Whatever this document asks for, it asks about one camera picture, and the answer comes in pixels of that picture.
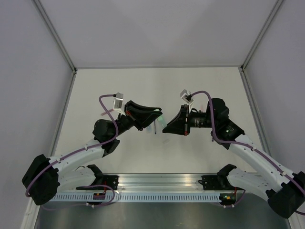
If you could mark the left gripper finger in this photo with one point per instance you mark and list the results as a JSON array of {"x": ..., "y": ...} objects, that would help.
[
  {"x": 144, "y": 119},
  {"x": 140, "y": 110}
]

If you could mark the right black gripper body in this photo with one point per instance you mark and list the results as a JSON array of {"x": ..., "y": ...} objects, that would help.
[{"x": 197, "y": 119}]

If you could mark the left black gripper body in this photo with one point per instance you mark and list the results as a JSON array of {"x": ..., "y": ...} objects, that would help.
[{"x": 128, "y": 121}]

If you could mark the blue highlighter marker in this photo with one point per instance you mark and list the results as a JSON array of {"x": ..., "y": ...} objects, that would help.
[{"x": 149, "y": 129}]

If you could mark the green highlighter marker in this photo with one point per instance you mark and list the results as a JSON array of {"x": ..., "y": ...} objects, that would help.
[{"x": 163, "y": 123}]

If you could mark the blue ballpoint pen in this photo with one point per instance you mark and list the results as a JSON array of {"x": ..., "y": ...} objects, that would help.
[{"x": 155, "y": 127}]

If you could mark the green highlighter cap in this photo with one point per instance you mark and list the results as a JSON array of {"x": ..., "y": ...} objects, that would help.
[{"x": 160, "y": 118}]

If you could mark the clear pen cap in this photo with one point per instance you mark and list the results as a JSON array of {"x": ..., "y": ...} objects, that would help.
[{"x": 166, "y": 141}]

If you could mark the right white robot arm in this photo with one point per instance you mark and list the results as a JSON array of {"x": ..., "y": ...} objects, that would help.
[{"x": 280, "y": 187}]

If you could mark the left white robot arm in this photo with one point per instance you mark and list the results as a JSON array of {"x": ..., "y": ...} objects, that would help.
[{"x": 47, "y": 176}]

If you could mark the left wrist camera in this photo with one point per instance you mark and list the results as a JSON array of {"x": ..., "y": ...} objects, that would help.
[{"x": 118, "y": 104}]

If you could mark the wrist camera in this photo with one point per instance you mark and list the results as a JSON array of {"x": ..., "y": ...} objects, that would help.
[
  {"x": 118, "y": 104},
  {"x": 188, "y": 98}
]

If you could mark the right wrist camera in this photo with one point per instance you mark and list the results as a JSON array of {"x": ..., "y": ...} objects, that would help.
[{"x": 188, "y": 98}]

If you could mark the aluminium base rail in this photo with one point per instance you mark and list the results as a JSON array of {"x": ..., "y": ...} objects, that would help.
[{"x": 167, "y": 182}]

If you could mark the white slotted cable duct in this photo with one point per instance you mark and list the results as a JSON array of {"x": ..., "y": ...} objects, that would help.
[{"x": 137, "y": 197}]

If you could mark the left aluminium frame post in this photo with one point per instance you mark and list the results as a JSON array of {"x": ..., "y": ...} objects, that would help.
[{"x": 50, "y": 27}]

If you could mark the aluminium frame post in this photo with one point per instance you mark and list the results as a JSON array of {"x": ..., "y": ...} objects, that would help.
[
  {"x": 50, "y": 27},
  {"x": 271, "y": 16}
]

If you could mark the right aluminium frame post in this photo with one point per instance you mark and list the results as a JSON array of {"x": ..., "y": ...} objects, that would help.
[{"x": 271, "y": 16}]

